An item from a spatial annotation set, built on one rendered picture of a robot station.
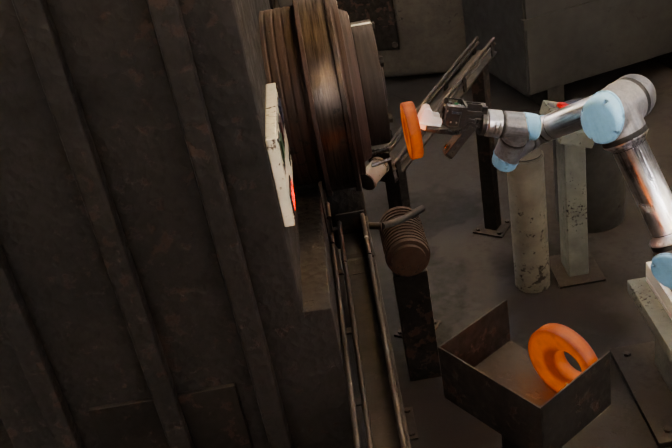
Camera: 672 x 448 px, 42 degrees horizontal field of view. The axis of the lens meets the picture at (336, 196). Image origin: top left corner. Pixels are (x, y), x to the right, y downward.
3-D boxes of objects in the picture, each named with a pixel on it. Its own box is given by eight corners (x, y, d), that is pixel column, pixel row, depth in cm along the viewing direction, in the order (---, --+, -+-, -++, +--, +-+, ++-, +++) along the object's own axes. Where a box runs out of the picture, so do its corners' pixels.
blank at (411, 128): (412, 169, 244) (423, 166, 244) (411, 141, 231) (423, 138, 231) (400, 122, 251) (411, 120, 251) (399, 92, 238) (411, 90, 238)
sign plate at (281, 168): (284, 227, 161) (264, 140, 153) (282, 163, 184) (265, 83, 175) (297, 225, 161) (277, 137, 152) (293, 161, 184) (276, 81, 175)
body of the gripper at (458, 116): (441, 96, 241) (484, 100, 243) (436, 125, 245) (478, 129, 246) (446, 106, 234) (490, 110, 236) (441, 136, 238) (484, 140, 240)
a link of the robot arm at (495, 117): (493, 130, 247) (500, 142, 240) (477, 129, 247) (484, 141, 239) (498, 106, 244) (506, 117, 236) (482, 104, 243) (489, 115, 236)
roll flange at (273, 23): (293, 242, 191) (247, 36, 168) (288, 147, 232) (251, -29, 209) (338, 234, 190) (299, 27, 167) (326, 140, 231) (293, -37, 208)
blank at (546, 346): (570, 331, 167) (581, 322, 168) (516, 330, 180) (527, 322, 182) (603, 402, 168) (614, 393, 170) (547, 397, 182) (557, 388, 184)
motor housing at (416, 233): (406, 389, 273) (383, 246, 247) (397, 344, 292) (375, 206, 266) (448, 382, 273) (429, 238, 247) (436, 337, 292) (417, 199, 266)
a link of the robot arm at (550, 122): (660, 54, 221) (528, 112, 263) (637, 70, 215) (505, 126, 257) (682, 95, 222) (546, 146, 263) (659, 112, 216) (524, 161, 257)
